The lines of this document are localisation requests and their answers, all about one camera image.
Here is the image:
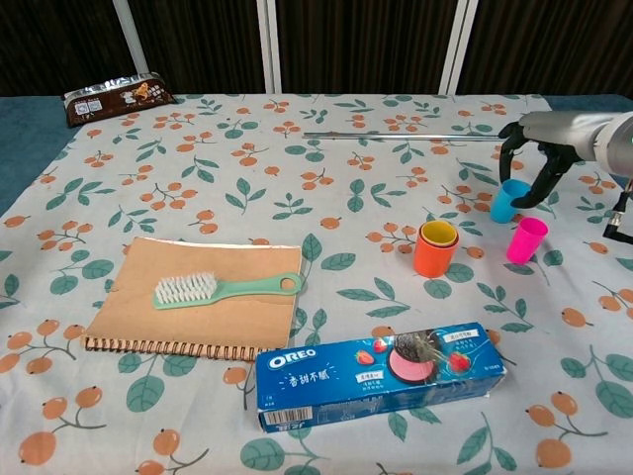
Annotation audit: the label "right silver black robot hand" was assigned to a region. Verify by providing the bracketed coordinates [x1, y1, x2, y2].
[497, 111, 602, 209]

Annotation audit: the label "light blue plastic cup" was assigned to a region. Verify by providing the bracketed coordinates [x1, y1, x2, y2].
[490, 179, 531, 225]

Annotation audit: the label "small pink plastic cup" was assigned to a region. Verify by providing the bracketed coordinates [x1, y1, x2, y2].
[505, 216, 549, 263]

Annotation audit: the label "yellow plastic cup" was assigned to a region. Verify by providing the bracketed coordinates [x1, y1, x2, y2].
[418, 221, 457, 247]

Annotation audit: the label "large orange plastic cup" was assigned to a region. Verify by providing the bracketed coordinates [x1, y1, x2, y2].
[413, 221, 460, 278]

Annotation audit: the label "thin metal rod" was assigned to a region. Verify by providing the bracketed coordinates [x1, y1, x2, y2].
[301, 130, 501, 143]

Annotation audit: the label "black folding screen white frames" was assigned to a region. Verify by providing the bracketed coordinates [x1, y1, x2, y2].
[0, 0, 633, 98]

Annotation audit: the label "floral leaf print tablecloth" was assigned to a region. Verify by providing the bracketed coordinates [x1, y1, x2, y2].
[0, 93, 633, 475]

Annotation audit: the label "blue Oreo cookie box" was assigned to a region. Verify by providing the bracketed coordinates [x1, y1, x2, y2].
[255, 321, 506, 434]

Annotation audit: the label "green scrubbing brush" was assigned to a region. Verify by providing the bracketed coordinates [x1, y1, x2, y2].
[152, 271, 303, 312]

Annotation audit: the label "kraft spiral notebook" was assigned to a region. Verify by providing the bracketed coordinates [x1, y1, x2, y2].
[80, 236, 304, 363]

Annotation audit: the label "brown snack packet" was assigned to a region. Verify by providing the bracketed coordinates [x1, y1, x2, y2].
[62, 71, 180, 129]

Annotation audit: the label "black arm cable connector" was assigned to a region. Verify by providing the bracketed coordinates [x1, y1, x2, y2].
[602, 178, 633, 243]

